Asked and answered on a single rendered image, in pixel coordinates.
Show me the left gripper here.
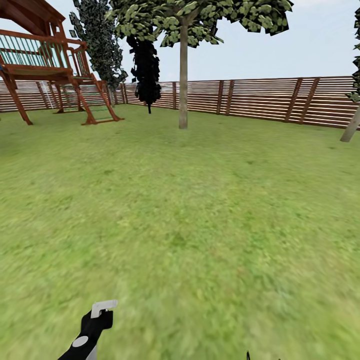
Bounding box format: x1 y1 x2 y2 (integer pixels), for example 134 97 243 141
80 310 114 334

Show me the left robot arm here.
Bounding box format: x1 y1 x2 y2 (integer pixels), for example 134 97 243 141
58 300 118 360

